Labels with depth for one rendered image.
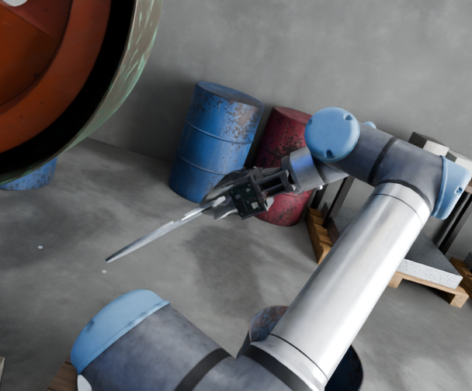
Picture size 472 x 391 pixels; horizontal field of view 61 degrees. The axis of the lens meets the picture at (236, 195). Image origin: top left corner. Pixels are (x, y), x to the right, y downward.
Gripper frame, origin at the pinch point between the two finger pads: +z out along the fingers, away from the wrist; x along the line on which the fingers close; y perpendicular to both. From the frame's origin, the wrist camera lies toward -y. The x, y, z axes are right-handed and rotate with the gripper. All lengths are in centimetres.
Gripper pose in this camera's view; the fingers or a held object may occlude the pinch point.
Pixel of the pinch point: (207, 205)
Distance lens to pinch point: 82.1
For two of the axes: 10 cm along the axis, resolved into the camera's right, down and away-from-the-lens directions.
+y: -2.8, 2.9, -9.1
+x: 4.2, 8.9, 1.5
